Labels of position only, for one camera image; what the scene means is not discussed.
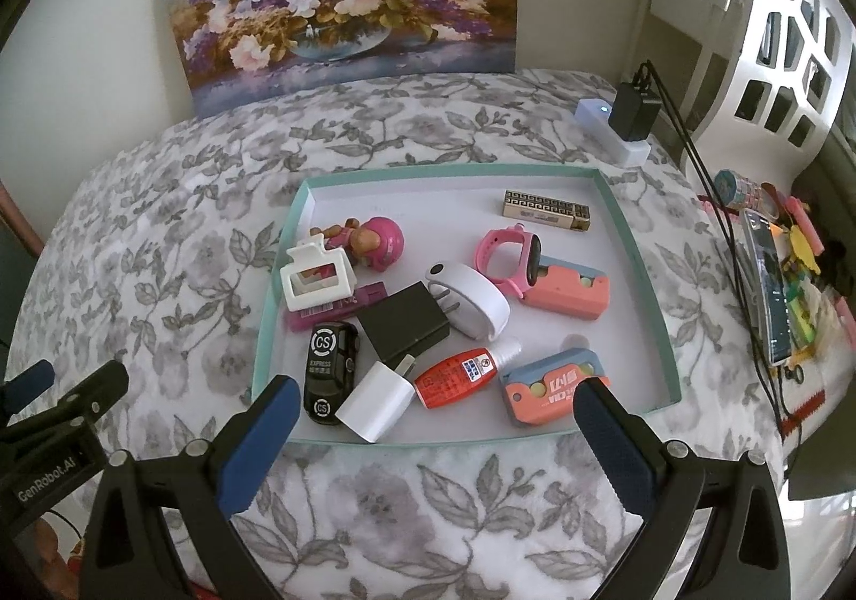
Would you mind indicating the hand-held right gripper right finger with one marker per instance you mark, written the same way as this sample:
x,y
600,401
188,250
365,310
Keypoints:
x,y
612,439

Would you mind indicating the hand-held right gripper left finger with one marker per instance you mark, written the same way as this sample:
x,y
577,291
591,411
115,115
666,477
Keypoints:
x,y
264,439

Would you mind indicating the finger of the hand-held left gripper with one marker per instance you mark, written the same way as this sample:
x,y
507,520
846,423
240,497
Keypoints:
x,y
90,392
27,382

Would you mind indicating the orange toy carrot knife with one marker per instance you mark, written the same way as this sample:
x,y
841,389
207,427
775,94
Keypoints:
x,y
575,295
542,386

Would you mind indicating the black toy car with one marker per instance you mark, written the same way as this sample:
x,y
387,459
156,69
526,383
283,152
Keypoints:
x,y
329,372

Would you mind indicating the white charger plug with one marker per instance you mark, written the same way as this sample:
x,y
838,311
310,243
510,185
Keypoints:
x,y
378,402

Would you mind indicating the white hair clip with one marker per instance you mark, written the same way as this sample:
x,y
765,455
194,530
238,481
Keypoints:
x,y
314,292

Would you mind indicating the red glue bottle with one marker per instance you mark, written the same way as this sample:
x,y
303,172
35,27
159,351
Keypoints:
x,y
455,376

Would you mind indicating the magenta packet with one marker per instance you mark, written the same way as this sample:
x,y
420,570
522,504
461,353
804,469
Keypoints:
x,y
368,295

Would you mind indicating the black charger block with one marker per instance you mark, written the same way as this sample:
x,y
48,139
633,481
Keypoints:
x,y
401,322

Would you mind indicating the white smartwatch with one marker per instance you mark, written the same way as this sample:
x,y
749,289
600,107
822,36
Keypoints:
x,y
478,299

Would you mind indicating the pink smartwatch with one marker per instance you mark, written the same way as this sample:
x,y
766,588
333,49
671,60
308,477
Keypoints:
x,y
488,255

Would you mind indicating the pink dog figure toy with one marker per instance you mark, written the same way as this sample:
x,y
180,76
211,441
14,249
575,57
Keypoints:
x,y
381,242

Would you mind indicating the gold patterned metal bar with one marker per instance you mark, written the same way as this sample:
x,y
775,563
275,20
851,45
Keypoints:
x,y
545,208

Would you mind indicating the shallow teal cardboard box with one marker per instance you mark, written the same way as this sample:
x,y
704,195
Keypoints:
x,y
414,198

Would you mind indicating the person's left hand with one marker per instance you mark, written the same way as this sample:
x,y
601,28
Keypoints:
x,y
60,550

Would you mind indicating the grey floral blanket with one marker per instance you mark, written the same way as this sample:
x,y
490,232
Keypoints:
x,y
428,520

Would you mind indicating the red toy strip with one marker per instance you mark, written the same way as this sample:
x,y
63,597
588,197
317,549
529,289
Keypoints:
x,y
806,411

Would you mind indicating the smartphone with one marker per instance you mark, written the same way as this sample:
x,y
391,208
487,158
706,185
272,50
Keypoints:
x,y
772,285

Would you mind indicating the pile of colourful toys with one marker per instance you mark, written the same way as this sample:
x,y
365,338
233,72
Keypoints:
x,y
812,279

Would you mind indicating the colourful cylinder toy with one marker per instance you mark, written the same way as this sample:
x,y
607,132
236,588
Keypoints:
x,y
735,188

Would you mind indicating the white power strip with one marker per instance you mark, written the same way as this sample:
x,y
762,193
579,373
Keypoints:
x,y
595,121

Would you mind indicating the black power adapter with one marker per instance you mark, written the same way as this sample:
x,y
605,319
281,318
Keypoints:
x,y
635,108

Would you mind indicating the white lattice panel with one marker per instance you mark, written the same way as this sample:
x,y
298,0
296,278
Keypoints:
x,y
796,71

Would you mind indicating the white cabinet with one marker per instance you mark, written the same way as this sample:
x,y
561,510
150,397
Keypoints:
x,y
675,18

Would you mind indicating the brown wooden rail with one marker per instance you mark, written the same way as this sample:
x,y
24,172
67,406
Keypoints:
x,y
20,222

